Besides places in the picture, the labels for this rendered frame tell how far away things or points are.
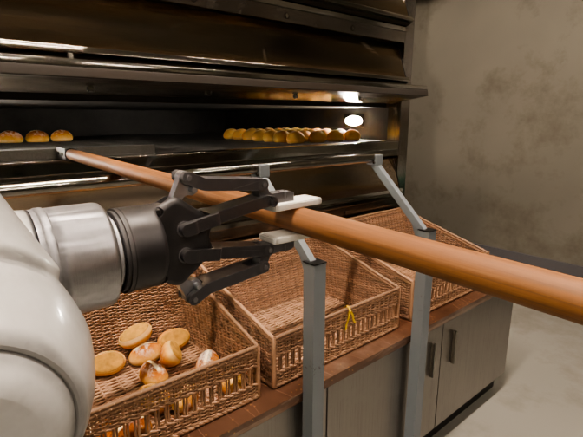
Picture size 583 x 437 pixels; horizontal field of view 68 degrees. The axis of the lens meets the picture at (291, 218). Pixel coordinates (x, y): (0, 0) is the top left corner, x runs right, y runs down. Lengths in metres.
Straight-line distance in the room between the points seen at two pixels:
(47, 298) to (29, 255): 0.03
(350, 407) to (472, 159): 3.31
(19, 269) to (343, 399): 1.28
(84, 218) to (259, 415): 0.89
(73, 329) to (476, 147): 4.30
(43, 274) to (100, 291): 0.17
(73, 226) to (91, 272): 0.04
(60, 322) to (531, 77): 4.17
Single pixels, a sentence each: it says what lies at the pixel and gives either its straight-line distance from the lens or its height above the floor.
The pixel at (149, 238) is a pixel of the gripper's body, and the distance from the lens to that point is 0.38.
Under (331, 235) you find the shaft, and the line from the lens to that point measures 0.44.
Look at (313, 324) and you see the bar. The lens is 1.10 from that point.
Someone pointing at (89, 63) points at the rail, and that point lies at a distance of 1.23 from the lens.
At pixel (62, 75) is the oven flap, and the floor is 1.39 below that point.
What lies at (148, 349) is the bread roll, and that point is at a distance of 1.38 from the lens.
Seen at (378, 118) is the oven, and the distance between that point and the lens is 2.30.
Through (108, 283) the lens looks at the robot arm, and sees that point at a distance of 0.37.
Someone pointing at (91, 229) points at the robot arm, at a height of 1.21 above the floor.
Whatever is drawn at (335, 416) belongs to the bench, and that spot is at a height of 0.43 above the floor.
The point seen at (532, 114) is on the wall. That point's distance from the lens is 4.22.
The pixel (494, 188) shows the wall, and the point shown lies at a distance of 4.36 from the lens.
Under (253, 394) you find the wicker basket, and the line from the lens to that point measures 1.21.
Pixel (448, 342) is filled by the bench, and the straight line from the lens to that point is 1.83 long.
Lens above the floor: 1.30
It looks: 13 degrees down
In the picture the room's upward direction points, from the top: straight up
